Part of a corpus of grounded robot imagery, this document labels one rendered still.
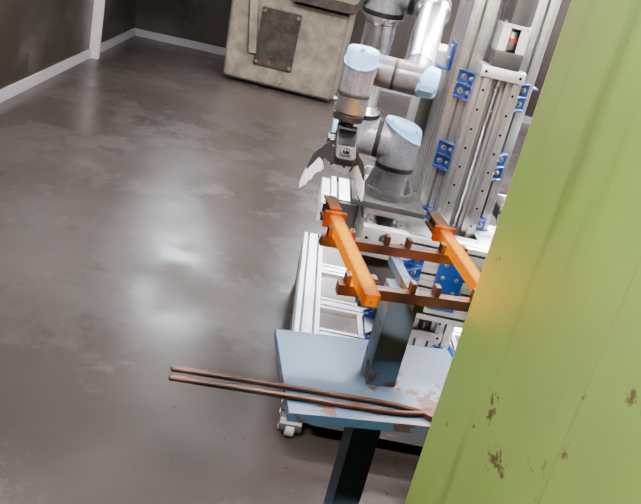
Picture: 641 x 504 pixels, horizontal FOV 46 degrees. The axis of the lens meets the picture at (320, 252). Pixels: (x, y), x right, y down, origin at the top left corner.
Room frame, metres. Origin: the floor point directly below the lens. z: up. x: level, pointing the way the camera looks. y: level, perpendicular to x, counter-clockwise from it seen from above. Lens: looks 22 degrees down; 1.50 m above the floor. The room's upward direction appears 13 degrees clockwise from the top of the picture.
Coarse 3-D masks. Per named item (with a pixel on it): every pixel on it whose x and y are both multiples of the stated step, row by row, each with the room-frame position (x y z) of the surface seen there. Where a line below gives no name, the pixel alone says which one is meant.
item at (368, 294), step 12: (336, 204) 1.51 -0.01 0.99; (324, 216) 1.47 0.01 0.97; (336, 216) 1.47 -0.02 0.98; (336, 228) 1.40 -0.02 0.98; (336, 240) 1.37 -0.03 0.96; (348, 240) 1.35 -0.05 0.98; (348, 252) 1.29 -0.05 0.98; (348, 264) 1.26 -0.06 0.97; (360, 264) 1.25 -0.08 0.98; (360, 276) 1.20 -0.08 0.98; (360, 288) 1.16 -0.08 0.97; (372, 288) 1.16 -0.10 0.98; (360, 300) 1.14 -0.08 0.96; (372, 300) 1.13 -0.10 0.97
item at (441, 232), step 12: (432, 216) 1.60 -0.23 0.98; (432, 228) 1.59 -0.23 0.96; (444, 228) 1.54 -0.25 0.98; (432, 240) 1.54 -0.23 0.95; (444, 240) 1.49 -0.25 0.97; (456, 240) 1.50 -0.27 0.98; (456, 252) 1.42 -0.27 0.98; (456, 264) 1.40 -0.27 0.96; (468, 264) 1.37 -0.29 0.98; (468, 276) 1.33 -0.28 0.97
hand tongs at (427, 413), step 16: (176, 368) 1.19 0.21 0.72; (192, 368) 1.20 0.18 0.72; (208, 384) 1.16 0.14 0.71; (224, 384) 1.17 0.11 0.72; (256, 384) 1.21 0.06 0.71; (272, 384) 1.21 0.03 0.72; (288, 384) 1.22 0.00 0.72; (304, 400) 1.19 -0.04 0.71; (320, 400) 1.19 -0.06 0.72; (352, 400) 1.23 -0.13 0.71; (368, 400) 1.23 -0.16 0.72; (384, 400) 1.24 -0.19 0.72; (416, 416) 1.23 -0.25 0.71; (432, 416) 1.23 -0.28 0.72
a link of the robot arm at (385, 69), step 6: (378, 60) 1.81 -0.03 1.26; (384, 60) 1.81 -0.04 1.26; (390, 60) 1.81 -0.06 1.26; (378, 66) 1.80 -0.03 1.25; (384, 66) 1.80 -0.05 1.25; (390, 66) 1.80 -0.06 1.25; (378, 72) 1.80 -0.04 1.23; (384, 72) 1.79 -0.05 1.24; (390, 72) 1.79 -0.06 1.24; (378, 78) 1.80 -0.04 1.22; (384, 78) 1.80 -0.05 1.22; (390, 78) 1.79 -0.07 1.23; (378, 84) 1.81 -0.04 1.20; (384, 84) 1.80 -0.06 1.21
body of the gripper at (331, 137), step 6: (336, 114) 1.71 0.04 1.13; (342, 120) 1.70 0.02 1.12; (348, 120) 1.70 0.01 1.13; (354, 120) 1.70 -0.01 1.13; (360, 120) 1.72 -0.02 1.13; (330, 132) 1.78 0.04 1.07; (336, 132) 1.76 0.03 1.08; (330, 138) 1.72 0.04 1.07; (330, 144) 1.70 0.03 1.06; (330, 150) 1.70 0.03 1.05; (330, 156) 1.70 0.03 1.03; (330, 162) 1.71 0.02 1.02
